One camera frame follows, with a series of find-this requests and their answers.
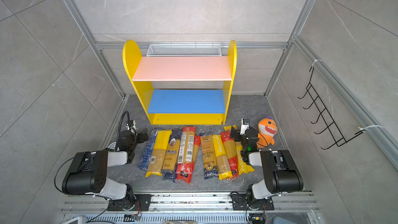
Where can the blue label spaghetti bag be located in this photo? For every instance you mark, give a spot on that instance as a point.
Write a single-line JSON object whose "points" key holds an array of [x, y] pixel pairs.
{"points": [[171, 157]]}

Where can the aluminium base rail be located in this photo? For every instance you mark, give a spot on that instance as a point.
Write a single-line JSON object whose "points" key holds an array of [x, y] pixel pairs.
{"points": [[196, 207]]}

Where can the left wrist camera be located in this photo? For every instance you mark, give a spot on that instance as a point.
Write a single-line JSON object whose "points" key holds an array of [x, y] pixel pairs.
{"points": [[131, 125]]}

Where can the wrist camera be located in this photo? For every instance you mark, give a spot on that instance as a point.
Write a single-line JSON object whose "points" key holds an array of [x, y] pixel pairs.
{"points": [[245, 124], [131, 125]]}

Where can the blue bottom spaghetti bag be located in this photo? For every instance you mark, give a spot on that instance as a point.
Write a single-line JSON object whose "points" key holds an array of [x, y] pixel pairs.
{"points": [[209, 157]]}

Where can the orange shark plush toy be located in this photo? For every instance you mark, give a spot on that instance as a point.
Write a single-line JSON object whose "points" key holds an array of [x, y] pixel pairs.
{"points": [[267, 129]]}

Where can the yellow clear spaghetti bag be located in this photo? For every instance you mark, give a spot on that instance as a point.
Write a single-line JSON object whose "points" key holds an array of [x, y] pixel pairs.
{"points": [[242, 166]]}

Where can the yellow shelf with coloured boards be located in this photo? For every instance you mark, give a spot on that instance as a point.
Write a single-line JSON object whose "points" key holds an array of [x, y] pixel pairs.
{"points": [[181, 106]]}

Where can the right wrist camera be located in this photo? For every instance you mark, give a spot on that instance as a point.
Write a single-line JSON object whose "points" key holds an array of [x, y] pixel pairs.
{"points": [[245, 124]]}

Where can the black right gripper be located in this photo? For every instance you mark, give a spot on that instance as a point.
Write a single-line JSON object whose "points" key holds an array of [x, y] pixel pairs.
{"points": [[236, 134]]}

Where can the yellow top spaghetti bag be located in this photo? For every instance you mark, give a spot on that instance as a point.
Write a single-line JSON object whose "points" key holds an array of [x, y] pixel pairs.
{"points": [[158, 153]]}

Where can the black wire hook rack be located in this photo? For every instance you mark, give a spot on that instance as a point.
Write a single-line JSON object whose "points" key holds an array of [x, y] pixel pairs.
{"points": [[324, 116]]}

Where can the red yellow spaghetti bag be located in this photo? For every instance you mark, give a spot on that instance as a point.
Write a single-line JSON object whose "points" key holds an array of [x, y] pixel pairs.
{"points": [[231, 152]]}

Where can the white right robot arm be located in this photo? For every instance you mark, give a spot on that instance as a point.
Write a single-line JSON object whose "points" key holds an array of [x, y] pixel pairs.
{"points": [[280, 173]]}

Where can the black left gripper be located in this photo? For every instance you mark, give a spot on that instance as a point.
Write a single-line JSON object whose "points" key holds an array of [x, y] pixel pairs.
{"points": [[138, 136]]}

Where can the red spaghetti bag white label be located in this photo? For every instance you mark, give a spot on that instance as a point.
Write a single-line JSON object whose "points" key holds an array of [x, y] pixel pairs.
{"points": [[186, 148]]}

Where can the white wire mesh basket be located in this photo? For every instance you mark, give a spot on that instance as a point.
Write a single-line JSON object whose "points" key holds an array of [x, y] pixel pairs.
{"points": [[172, 50]]}

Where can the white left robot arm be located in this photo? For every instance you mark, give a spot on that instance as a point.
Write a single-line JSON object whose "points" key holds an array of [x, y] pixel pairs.
{"points": [[87, 173]]}

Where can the dark blue spaghetti box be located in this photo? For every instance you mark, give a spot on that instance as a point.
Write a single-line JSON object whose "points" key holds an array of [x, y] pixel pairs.
{"points": [[146, 156]]}

